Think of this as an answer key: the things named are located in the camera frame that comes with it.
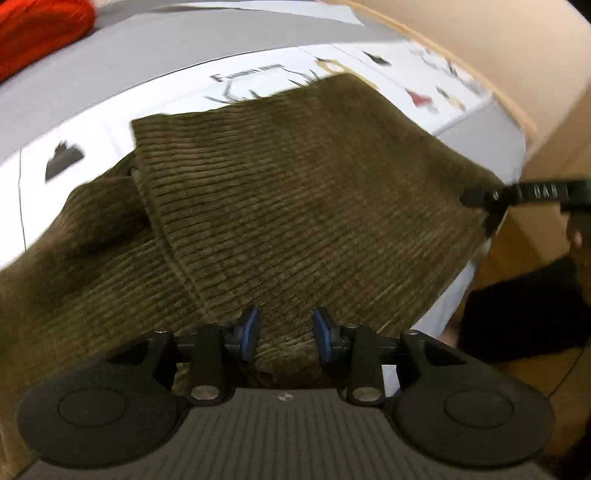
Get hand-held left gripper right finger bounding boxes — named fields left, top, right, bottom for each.
left=312, top=306, right=464, bottom=407

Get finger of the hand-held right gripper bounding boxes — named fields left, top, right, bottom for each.
left=481, top=205, right=511, bottom=241
left=460, top=181, right=591, bottom=214

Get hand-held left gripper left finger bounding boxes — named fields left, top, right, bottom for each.
left=109, top=305, right=261, bottom=407

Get olive corduroy pants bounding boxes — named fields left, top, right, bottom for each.
left=0, top=72, right=506, bottom=462

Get person's right hand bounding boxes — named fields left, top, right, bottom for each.
left=566, top=216, right=587, bottom=254

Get white deer printed sheet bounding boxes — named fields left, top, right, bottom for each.
left=0, top=41, right=496, bottom=271

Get blue-grey bed sheet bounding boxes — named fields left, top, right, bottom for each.
left=0, top=0, right=394, bottom=160

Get red folded quilt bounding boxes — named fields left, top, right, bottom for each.
left=0, top=0, right=98, bottom=85

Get wooden bed frame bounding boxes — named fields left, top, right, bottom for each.
left=323, top=0, right=540, bottom=137

